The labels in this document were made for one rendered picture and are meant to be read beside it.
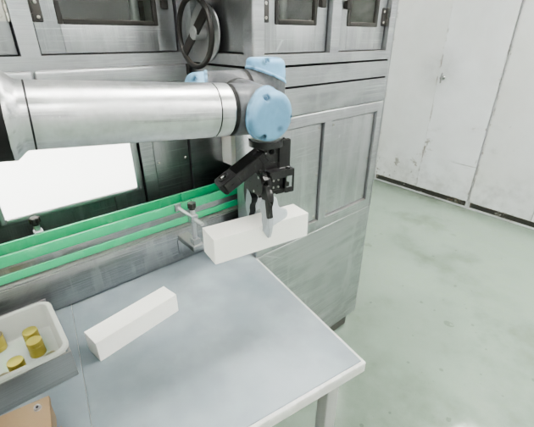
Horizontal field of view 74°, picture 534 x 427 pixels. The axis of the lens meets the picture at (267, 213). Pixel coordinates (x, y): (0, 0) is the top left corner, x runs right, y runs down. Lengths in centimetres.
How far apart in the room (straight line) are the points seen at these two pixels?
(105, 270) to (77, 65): 62
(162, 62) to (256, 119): 89
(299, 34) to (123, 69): 56
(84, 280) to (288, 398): 69
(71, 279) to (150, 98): 83
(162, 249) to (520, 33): 311
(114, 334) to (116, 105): 69
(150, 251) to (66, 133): 85
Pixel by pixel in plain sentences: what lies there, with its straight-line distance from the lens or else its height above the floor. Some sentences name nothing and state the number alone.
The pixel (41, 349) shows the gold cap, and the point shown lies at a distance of 109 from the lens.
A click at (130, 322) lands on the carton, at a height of 81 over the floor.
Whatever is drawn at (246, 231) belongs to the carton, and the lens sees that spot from 76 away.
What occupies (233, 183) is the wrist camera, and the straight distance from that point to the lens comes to 72.
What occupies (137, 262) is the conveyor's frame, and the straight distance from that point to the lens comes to 126.
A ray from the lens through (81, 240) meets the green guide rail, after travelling 118.
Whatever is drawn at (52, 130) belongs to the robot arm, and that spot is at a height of 139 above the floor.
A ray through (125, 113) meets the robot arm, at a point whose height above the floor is 140.
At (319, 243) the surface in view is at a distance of 156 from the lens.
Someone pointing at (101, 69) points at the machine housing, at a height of 139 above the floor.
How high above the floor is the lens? 148
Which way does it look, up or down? 26 degrees down
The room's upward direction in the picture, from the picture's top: straight up
